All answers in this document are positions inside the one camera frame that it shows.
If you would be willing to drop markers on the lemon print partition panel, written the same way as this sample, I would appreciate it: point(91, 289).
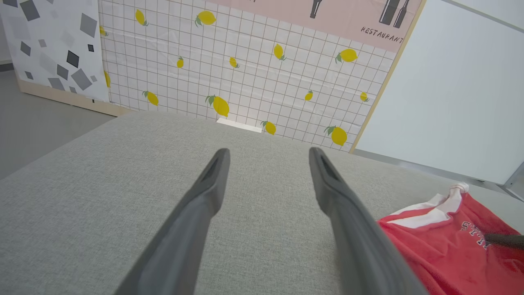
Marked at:
point(254, 82)

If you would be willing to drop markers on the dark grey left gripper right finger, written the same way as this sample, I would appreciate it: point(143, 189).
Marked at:
point(352, 237)

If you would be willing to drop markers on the white board panel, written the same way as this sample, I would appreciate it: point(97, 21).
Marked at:
point(450, 90)

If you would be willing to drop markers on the grey metal stand with caster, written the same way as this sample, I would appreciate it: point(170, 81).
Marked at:
point(516, 184)

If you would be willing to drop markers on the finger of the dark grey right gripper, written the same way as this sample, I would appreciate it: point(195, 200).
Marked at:
point(505, 240)

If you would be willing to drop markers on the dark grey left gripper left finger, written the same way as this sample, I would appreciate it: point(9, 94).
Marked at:
point(192, 229)

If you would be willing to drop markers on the white box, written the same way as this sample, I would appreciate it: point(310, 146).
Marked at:
point(239, 125)

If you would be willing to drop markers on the red shirt with white trim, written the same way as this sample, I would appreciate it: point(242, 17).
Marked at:
point(442, 254)

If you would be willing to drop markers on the pink restaurant poster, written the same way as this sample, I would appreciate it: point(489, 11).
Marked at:
point(348, 20)

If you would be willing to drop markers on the grey squares print panel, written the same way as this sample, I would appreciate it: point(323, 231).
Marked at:
point(57, 45)

